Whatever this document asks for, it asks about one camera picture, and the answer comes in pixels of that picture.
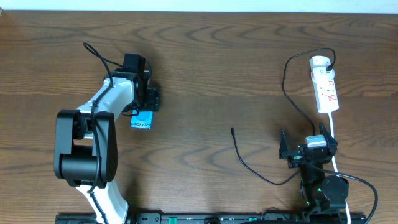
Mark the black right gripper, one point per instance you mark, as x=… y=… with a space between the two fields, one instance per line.
x=295 y=157

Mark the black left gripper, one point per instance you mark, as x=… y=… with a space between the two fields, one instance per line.
x=153 y=103

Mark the smartphone with teal screen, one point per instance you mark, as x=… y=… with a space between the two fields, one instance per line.
x=141 y=120

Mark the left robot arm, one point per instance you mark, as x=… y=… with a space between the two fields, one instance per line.
x=86 y=150

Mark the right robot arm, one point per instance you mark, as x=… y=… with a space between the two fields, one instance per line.
x=325 y=194

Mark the white USB charger plug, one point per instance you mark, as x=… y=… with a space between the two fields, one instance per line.
x=321 y=74

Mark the white power strip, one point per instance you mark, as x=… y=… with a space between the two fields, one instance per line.
x=325 y=92

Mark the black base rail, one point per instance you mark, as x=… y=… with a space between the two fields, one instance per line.
x=269 y=217

